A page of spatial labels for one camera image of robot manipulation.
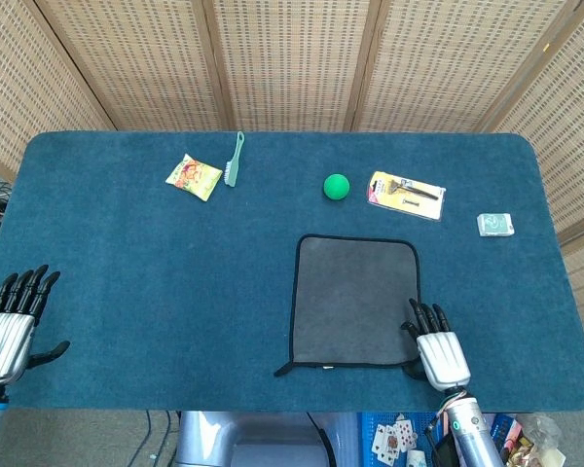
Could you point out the small green white card box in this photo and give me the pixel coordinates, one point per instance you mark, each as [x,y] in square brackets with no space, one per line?
[494,225]

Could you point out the razor blister pack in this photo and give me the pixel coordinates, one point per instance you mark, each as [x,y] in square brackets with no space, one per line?
[406,197]

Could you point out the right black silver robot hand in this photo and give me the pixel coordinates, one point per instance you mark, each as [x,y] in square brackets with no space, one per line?
[443,360]

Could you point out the blue carpet table mat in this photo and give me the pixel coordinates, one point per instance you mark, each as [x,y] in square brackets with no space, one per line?
[151,292]

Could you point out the bamboo folding screen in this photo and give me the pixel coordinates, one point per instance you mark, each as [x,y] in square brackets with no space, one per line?
[292,58]

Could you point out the grey green microfibre cloth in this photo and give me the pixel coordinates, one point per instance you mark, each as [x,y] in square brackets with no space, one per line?
[353,301]

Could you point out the blue cardboard box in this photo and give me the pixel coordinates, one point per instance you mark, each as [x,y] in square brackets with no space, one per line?
[503,430]

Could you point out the blue plastic crate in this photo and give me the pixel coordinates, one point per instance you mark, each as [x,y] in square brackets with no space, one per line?
[426,423]

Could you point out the green ball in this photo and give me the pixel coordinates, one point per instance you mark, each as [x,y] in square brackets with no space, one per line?
[337,187]

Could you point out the spread playing cards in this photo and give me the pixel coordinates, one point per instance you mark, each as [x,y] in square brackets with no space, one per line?
[394,438]

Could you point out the small white cup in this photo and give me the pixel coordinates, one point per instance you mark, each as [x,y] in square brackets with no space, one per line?
[416,458]

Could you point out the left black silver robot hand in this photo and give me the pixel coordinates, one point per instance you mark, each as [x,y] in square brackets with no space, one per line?
[5,340]

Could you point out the silver robot torso base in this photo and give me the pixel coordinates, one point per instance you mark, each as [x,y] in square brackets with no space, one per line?
[253,440]

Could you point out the light green cleaning brush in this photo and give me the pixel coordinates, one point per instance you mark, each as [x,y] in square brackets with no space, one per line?
[232,170]

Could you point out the clear plastic bag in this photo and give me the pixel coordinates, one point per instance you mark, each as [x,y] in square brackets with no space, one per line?
[542,435]

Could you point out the yellow snack packet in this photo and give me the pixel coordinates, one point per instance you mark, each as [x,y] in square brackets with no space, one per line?
[194,177]

